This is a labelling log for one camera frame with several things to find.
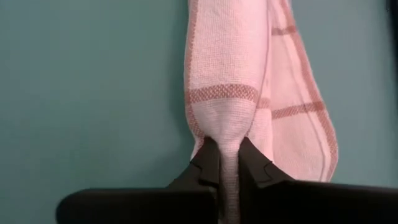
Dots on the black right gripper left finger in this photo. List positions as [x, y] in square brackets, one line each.
[140, 207]

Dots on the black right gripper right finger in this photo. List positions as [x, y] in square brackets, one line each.
[311, 205]

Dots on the white red-checked towel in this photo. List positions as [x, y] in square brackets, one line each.
[224, 62]

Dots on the green table mat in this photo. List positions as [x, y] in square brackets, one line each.
[77, 93]

